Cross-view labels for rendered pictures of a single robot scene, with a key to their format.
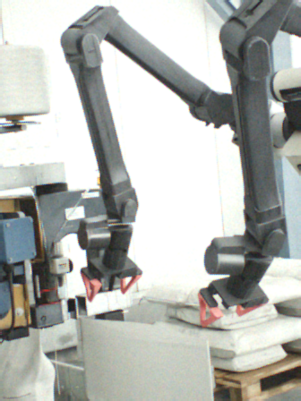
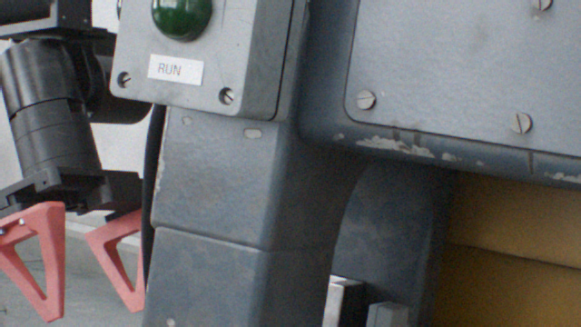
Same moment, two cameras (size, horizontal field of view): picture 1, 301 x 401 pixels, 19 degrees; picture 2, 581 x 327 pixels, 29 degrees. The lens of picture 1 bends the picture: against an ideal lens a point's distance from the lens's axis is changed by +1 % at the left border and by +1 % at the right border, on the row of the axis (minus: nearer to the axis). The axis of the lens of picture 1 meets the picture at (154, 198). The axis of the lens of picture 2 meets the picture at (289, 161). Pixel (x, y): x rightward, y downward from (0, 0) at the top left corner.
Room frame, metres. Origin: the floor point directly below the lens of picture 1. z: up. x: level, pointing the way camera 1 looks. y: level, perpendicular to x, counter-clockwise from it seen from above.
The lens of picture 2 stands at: (2.88, -0.09, 1.25)
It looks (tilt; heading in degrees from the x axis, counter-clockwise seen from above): 3 degrees down; 155
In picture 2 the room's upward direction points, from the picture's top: 9 degrees clockwise
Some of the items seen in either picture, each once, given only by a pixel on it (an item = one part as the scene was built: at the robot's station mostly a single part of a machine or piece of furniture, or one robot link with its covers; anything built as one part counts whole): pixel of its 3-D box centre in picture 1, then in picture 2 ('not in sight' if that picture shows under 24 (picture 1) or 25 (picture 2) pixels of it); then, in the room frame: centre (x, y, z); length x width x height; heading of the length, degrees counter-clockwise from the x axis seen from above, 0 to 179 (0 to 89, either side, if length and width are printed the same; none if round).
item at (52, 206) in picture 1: (55, 237); (507, 204); (2.37, 0.28, 1.21); 0.30 x 0.25 x 0.30; 36
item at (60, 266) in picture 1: (60, 272); not in sight; (2.17, 0.25, 1.14); 0.05 x 0.04 x 0.16; 126
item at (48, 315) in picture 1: (44, 314); not in sight; (2.20, 0.30, 1.04); 0.08 x 0.06 x 0.05; 126
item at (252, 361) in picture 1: (223, 350); not in sight; (5.18, -0.33, 0.20); 0.66 x 0.44 x 0.12; 36
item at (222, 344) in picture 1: (250, 333); not in sight; (5.06, -0.48, 0.32); 0.66 x 0.43 x 0.15; 128
